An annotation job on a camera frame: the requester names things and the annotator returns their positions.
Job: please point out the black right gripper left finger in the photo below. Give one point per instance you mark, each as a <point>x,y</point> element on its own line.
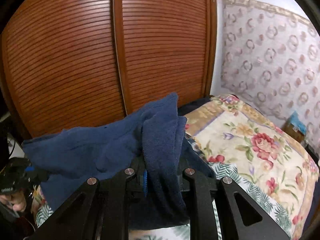
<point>98,209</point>

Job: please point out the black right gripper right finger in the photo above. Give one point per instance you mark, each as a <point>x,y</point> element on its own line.
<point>221,209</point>

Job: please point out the navy blue printed t-shirt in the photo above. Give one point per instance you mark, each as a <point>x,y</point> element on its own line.
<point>155,132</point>

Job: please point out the left hand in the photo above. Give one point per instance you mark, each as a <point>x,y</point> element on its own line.
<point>15,201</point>

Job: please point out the palm leaf bed sheet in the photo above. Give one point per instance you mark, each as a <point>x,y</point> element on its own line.
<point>216,208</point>

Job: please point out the floral quilt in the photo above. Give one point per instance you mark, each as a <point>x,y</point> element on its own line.
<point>274,169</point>

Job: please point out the blue item box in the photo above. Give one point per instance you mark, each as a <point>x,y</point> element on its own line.
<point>294,127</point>

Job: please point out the circle-patterned lace curtain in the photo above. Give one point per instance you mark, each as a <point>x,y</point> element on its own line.
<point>271,59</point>

